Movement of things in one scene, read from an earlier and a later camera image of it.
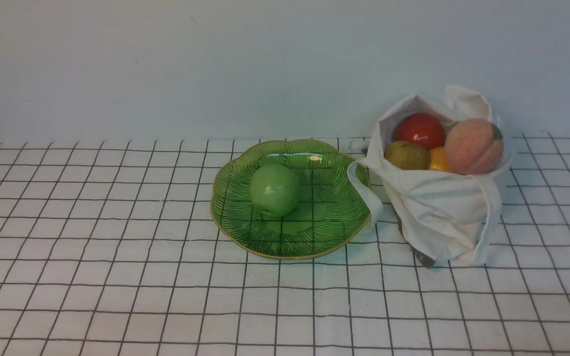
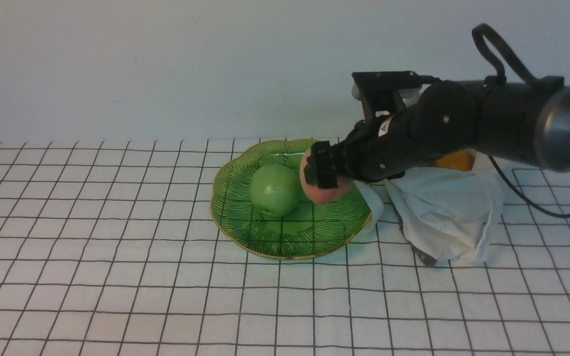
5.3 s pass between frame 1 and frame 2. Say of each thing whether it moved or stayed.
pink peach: moved
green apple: stayed
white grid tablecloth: stayed
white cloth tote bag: stayed
